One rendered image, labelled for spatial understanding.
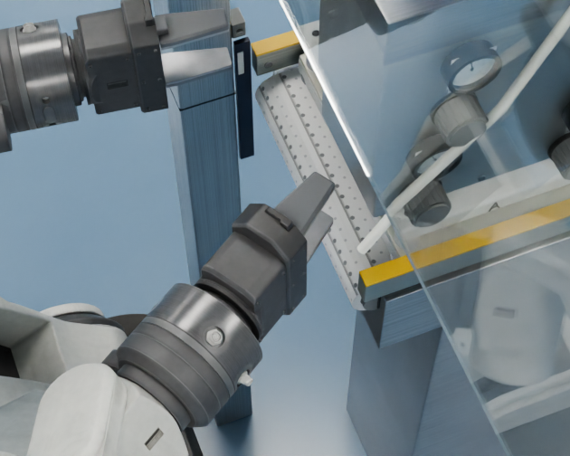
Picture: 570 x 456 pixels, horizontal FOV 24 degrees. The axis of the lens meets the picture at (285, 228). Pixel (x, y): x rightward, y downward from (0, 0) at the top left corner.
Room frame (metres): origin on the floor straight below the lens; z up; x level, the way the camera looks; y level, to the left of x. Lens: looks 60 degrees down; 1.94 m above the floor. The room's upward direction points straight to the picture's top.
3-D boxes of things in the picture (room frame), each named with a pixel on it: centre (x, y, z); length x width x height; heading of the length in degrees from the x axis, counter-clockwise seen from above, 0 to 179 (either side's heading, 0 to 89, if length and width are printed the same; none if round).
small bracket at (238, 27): (0.81, 0.05, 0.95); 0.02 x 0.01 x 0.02; 21
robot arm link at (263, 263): (0.46, 0.04, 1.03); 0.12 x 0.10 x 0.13; 143
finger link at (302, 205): (0.53, -0.01, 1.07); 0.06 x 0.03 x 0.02; 143
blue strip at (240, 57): (0.80, 0.04, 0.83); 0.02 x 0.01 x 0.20; 111
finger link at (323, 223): (0.53, -0.01, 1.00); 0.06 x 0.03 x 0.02; 143
